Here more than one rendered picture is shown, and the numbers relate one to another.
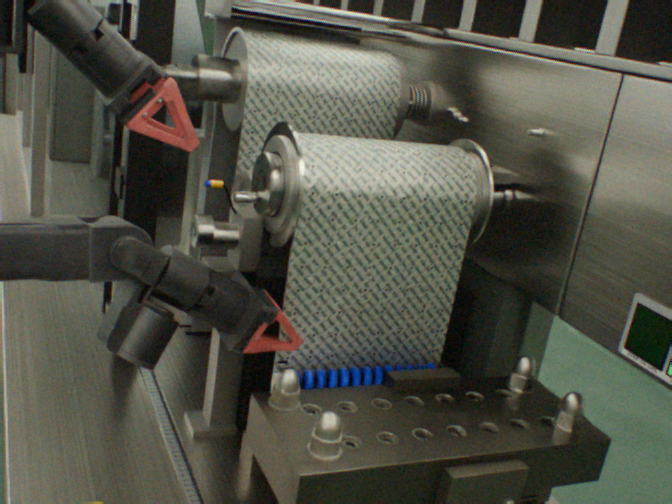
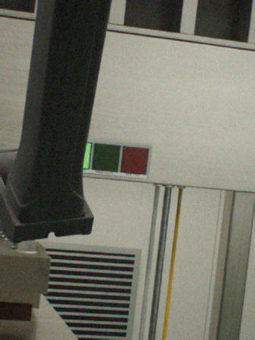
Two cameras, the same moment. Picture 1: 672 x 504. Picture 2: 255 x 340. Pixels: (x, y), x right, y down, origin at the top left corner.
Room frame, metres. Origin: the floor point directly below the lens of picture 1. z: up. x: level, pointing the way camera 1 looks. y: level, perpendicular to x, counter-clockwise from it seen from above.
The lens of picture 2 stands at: (0.24, 1.39, 1.25)
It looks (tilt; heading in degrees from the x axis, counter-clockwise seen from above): 3 degrees down; 281
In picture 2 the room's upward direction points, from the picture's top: 6 degrees clockwise
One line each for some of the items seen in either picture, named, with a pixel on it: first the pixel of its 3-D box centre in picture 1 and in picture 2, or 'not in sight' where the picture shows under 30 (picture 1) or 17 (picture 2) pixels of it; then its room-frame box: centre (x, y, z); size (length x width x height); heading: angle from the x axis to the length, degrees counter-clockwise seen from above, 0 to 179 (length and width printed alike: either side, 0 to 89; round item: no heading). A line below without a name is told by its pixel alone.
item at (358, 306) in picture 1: (370, 315); not in sight; (0.87, -0.06, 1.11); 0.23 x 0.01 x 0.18; 116
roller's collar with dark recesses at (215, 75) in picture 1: (214, 79); not in sight; (1.09, 0.21, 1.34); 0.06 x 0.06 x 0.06; 26
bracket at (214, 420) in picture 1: (220, 324); not in sight; (0.88, 0.13, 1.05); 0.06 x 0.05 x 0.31; 116
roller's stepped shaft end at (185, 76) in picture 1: (173, 74); not in sight; (1.06, 0.26, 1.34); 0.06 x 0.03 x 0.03; 116
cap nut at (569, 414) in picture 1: (571, 409); not in sight; (0.81, -0.31, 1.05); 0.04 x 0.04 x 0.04
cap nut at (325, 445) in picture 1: (327, 432); (27, 238); (0.67, -0.02, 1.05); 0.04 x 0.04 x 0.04
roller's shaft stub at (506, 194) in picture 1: (482, 196); not in sight; (1.00, -0.19, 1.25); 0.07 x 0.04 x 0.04; 116
